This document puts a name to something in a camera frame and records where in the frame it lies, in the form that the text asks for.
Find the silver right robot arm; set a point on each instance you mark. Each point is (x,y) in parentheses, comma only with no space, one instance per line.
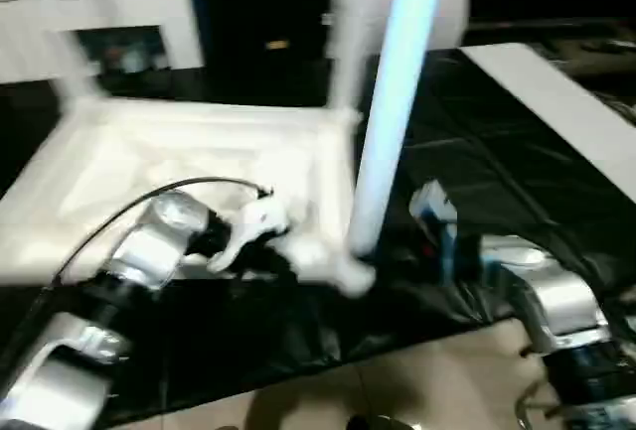
(561,296)

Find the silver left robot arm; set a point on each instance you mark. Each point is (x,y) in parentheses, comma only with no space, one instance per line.
(139,251)

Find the dark round robot part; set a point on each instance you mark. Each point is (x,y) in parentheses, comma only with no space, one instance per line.
(372,422)

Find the white flat panel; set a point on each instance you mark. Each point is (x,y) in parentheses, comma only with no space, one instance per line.
(556,97)

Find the black work mat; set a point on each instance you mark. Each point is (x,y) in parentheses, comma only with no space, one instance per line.
(497,152)

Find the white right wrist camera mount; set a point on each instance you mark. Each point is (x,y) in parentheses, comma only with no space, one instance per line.
(434,206)

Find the white plastic table leg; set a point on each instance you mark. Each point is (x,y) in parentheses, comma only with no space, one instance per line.
(74,67)
(392,102)
(353,28)

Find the black sofa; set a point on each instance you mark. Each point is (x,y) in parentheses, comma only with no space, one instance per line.
(258,3)

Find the white glass-door cabinet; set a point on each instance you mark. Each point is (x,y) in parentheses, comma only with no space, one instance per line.
(99,8)

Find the gold sofa label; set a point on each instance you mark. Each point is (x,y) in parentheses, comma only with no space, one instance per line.
(276,44)

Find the brown low bench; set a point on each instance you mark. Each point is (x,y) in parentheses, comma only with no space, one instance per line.
(596,57)

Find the grey printed cushion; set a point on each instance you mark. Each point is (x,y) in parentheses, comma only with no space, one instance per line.
(447,13)

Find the white plastic table top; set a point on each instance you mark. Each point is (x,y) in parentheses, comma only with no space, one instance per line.
(174,152)

